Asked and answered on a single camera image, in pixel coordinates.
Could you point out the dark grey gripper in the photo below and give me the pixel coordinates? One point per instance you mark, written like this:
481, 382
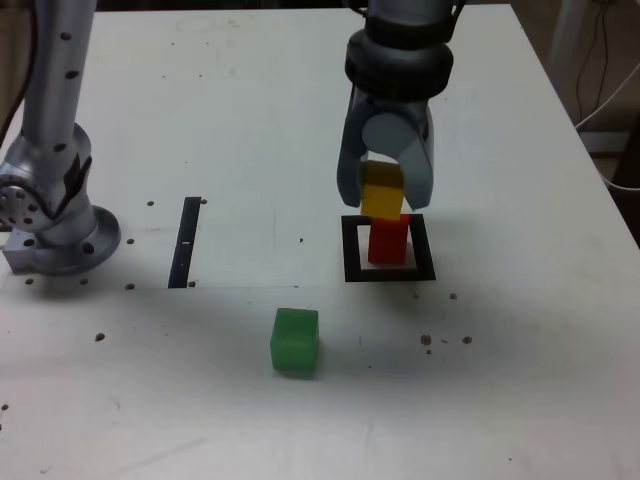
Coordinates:
400, 106

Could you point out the yellow cube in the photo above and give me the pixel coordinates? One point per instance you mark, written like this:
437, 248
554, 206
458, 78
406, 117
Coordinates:
382, 200

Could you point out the red cube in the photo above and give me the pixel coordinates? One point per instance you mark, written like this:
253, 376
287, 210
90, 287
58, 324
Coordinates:
387, 245

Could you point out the green cube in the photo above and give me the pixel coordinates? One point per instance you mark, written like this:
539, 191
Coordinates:
294, 345

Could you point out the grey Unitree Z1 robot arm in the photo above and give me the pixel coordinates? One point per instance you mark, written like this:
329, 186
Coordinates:
50, 100

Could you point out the square black tape outline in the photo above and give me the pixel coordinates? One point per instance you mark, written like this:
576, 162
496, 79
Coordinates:
350, 250

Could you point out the black tape strip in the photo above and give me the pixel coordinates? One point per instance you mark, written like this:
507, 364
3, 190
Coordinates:
184, 225

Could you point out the white background post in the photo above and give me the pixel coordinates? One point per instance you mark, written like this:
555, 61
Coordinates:
560, 35

